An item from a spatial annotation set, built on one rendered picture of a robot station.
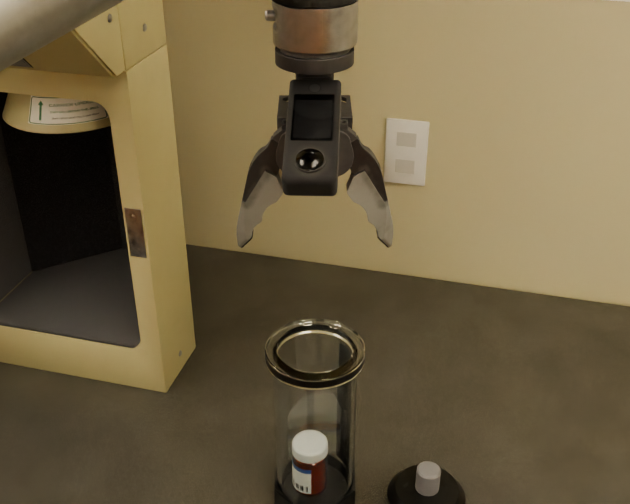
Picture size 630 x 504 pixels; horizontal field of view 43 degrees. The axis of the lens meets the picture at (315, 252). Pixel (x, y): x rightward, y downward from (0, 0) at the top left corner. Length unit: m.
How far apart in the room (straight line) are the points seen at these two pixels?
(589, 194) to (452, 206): 0.22
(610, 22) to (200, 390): 0.79
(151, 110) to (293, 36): 0.35
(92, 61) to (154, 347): 0.42
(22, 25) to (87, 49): 0.42
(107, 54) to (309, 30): 0.28
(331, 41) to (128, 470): 0.62
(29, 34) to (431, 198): 1.00
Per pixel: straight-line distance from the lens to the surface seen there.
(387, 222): 0.78
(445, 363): 1.22
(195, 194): 1.50
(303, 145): 0.68
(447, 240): 1.41
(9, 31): 0.45
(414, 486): 0.99
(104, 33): 0.90
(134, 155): 0.98
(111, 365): 1.19
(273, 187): 0.76
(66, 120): 1.04
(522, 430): 1.13
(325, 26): 0.69
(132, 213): 1.02
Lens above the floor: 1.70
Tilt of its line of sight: 31 degrees down
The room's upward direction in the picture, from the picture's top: straight up
